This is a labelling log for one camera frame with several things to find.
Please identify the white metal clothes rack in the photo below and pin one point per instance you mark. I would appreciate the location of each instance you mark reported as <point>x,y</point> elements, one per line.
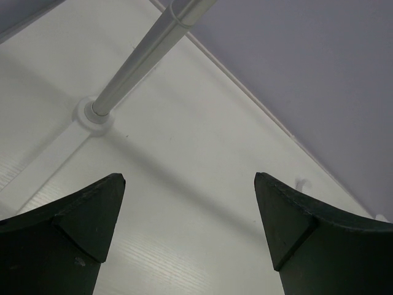
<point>92,117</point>

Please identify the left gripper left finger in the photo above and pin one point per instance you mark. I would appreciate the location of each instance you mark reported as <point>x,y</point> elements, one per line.
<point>58,248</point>

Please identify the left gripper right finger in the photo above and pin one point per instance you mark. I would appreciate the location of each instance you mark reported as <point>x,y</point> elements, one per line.
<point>317,248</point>

